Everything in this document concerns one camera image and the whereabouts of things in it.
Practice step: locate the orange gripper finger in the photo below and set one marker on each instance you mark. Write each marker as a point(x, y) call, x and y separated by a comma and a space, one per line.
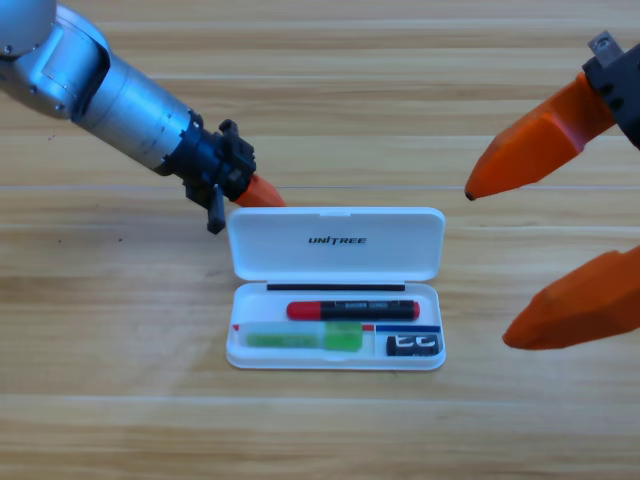
point(580, 310)

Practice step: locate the black eraser with white print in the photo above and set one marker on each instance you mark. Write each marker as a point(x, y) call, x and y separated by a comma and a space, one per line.
point(415, 346)

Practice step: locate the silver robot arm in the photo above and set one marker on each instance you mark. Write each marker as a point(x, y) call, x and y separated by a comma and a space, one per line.
point(125, 110)

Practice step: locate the red and black marker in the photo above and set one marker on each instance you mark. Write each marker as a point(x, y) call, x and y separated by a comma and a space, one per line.
point(350, 310)

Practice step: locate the green highlighter pen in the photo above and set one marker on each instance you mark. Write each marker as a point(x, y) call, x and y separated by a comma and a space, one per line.
point(342, 336)

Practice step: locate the white Unitree pencil case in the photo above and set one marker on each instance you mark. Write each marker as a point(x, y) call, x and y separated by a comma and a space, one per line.
point(330, 255)

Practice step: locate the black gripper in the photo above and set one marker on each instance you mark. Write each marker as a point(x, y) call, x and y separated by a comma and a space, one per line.
point(622, 85)
point(215, 160)

